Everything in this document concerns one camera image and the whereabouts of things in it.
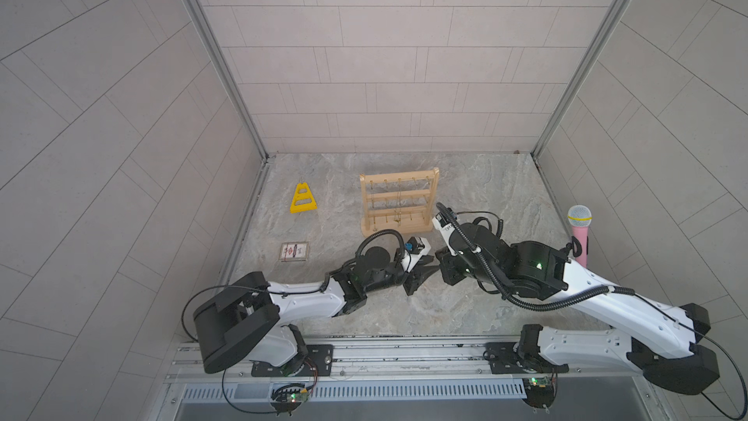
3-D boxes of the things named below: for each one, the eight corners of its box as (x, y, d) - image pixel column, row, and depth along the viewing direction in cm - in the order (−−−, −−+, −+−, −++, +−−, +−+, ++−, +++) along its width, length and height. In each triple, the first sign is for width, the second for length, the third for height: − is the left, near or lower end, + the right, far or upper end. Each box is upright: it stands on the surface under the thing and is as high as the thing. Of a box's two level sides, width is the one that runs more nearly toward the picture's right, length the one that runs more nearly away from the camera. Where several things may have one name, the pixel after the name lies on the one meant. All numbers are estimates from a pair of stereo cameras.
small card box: (279, 261, 90) (277, 258, 88) (283, 245, 93) (281, 242, 91) (307, 261, 90) (306, 258, 88) (310, 245, 93) (309, 242, 92)
